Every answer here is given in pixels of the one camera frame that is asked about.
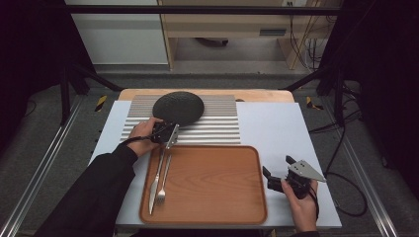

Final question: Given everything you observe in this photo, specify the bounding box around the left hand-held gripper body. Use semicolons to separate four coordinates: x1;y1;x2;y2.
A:
150;120;181;150

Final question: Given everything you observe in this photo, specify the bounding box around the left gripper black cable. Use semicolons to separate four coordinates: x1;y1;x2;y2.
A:
120;122;176;146

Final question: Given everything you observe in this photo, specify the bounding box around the grey ribbed mat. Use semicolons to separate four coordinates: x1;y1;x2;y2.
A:
118;94;242;150

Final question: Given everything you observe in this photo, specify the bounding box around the white cabinet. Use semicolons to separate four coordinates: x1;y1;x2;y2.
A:
64;0;169;65

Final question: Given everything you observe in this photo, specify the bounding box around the silver table knife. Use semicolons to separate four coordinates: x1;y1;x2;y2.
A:
148;147;166;215

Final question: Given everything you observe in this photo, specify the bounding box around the hanging cable bundle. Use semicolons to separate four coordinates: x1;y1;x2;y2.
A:
288;14;337;72

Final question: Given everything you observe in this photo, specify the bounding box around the black horizontal frame bar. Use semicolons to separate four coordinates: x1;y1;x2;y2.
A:
65;4;344;16

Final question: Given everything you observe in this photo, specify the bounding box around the dark textured plate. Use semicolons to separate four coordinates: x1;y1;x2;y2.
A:
152;91;206;127

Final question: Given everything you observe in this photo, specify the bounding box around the person's right hand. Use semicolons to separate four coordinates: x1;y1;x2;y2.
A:
280;179;320;233

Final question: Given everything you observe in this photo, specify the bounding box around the dark curtain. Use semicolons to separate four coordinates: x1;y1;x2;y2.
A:
0;0;97;146
320;0;419;192

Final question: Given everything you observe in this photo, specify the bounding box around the black looped floor cable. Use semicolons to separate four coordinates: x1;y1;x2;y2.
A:
324;124;369;218

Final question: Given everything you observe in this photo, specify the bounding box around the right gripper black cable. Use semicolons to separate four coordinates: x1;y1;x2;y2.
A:
307;188;321;221

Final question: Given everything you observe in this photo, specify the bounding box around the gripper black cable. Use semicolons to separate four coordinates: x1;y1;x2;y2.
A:
120;122;176;146
307;188;321;221

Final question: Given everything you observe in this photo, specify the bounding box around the light wooden desk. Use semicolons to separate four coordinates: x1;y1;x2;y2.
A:
157;0;342;71

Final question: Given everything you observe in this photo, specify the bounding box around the yellow black tape marker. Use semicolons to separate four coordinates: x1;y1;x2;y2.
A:
305;96;324;111
94;95;109;113

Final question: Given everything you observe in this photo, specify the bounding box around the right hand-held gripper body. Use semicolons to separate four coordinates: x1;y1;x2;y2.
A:
286;159;327;200

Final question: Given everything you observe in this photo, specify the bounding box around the aluminium floor rail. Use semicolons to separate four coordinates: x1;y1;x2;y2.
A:
0;95;83;237
320;98;399;237

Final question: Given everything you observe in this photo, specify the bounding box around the black metal stand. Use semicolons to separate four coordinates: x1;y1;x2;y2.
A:
283;65;347;127
58;62;125;126

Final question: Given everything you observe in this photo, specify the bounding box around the wooden tray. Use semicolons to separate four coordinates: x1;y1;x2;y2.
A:
138;144;269;226

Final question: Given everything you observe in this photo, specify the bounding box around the silver fork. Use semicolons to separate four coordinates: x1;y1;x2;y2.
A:
155;153;173;204

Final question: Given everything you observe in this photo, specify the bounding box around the person's left hand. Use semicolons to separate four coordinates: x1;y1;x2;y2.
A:
126;116;164;159

